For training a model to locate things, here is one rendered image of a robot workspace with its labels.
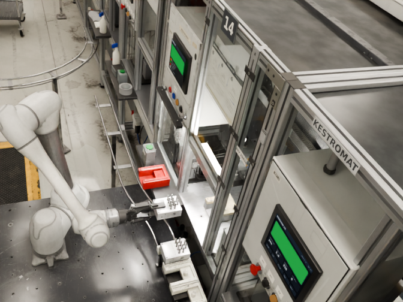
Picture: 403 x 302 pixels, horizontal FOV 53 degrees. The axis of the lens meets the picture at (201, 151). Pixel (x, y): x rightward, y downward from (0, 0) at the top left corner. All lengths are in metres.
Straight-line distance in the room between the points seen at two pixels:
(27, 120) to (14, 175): 1.89
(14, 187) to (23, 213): 1.10
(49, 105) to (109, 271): 0.92
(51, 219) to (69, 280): 0.33
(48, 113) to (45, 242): 0.66
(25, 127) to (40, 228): 0.54
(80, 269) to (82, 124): 2.20
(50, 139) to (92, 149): 1.91
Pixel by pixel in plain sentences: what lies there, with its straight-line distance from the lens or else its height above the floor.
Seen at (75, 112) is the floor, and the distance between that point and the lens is 4.37.
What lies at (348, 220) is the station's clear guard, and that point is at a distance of 1.11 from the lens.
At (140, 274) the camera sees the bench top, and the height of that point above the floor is 0.68.
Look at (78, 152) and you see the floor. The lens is 3.89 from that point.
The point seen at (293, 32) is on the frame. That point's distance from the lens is 1.60.
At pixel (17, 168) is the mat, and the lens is 3.79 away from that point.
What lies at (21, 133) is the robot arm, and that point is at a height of 1.45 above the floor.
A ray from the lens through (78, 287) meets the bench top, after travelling 2.23.
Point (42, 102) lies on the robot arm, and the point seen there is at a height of 1.50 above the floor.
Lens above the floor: 2.60
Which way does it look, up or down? 41 degrees down
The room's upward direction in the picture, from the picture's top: 12 degrees clockwise
